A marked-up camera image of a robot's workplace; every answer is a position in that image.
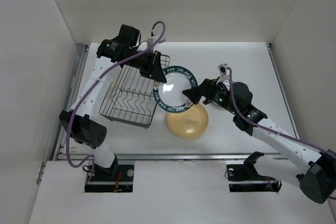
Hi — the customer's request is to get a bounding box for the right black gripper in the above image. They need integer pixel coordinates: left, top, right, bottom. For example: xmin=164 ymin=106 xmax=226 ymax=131
xmin=182 ymin=77 xmax=238 ymax=115

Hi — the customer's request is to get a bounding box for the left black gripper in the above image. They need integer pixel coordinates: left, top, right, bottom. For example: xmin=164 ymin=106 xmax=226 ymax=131
xmin=124 ymin=49 xmax=167 ymax=83

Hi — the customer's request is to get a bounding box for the plate with teal lettered band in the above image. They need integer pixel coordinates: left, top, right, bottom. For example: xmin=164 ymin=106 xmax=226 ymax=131
xmin=152 ymin=66 xmax=198 ymax=113

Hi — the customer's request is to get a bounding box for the cream white plate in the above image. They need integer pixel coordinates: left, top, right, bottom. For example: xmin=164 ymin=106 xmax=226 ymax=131
xmin=166 ymin=113 xmax=210 ymax=138

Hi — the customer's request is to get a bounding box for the yellow plate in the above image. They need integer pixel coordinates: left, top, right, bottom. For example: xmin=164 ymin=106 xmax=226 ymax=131
xmin=167 ymin=103 xmax=210 ymax=135

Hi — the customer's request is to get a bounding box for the white plate green rim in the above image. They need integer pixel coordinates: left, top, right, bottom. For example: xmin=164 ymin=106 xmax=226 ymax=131
xmin=212 ymin=82 xmax=233 ymax=112

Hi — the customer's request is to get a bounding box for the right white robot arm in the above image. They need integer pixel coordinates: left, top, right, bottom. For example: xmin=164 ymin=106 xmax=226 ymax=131
xmin=182 ymin=79 xmax=335 ymax=204

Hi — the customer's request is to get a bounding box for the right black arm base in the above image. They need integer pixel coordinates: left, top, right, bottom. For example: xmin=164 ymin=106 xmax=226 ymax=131
xmin=224 ymin=152 xmax=282 ymax=193

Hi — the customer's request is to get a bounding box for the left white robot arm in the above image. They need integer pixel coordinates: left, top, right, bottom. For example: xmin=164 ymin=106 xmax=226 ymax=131
xmin=59 ymin=21 xmax=166 ymax=180

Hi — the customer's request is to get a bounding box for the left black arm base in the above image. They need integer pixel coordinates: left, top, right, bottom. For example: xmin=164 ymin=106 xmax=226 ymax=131
xmin=82 ymin=159 xmax=135 ymax=193

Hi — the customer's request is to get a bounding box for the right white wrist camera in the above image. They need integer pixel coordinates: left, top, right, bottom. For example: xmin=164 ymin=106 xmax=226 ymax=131
xmin=217 ymin=63 xmax=229 ymax=83

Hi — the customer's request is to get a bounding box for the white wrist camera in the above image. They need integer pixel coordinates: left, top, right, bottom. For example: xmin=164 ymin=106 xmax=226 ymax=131
xmin=217 ymin=63 xmax=229 ymax=83
xmin=147 ymin=34 xmax=166 ymax=45

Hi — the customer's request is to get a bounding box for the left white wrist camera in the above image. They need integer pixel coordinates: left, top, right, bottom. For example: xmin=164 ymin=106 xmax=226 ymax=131
xmin=147 ymin=34 xmax=166 ymax=45

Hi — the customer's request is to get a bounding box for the grey wire dish rack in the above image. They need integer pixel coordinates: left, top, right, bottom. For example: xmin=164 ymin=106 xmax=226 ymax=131
xmin=99 ymin=66 xmax=156 ymax=129

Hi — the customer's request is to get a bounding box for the aluminium table rail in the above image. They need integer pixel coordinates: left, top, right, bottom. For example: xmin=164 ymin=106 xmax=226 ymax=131
xmin=51 ymin=42 xmax=291 ymax=162

